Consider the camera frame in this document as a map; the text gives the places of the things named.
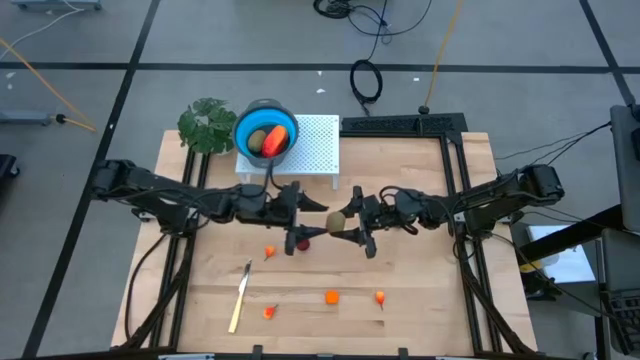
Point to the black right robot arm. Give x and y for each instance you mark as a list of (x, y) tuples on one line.
[(500, 195)]

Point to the large red mango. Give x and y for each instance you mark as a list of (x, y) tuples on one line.
[(275, 141)]

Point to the green potted plant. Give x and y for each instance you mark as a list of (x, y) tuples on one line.
[(207, 127)]

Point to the blue collapsible bowl grey rim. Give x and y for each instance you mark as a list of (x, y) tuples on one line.
[(242, 127)]

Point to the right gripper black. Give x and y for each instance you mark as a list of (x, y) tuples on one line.
[(375, 215)]

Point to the white box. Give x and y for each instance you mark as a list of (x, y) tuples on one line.
[(565, 260)]

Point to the dark red round fruit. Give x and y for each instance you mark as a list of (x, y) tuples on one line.
[(304, 246)]

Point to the black table edge clamp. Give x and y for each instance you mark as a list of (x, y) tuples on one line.
[(403, 353), (257, 351)]

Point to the black desk beam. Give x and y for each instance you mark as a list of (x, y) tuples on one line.
[(575, 231)]

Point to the brown-green kiwi fruit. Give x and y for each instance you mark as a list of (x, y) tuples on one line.
[(256, 141), (336, 222)]

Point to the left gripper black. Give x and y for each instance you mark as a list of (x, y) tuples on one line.
[(289, 215)]

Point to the grey floor base bar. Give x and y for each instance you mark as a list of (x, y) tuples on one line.
[(25, 118)]

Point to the orange blocky plush fruit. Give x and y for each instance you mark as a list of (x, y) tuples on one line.
[(332, 297)]

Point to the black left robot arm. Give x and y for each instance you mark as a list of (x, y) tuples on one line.
[(165, 192)]

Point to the black aluminium table frame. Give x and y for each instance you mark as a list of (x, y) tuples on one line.
[(400, 124)]

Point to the black keyboard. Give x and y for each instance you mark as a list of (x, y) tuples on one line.
[(622, 315)]

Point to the small orange pepper with stem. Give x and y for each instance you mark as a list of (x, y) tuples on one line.
[(270, 249), (380, 297), (269, 313)]

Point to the black chair base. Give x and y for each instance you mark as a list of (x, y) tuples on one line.
[(6, 167)]

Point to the grey wheeled base bar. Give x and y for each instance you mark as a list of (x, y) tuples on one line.
[(55, 5)]

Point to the grey desk monitor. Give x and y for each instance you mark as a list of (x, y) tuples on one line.
[(627, 170)]

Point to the white perforated shelf riser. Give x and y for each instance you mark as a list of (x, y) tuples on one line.
[(315, 150)]

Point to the small yellow object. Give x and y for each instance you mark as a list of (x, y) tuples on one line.
[(530, 267)]

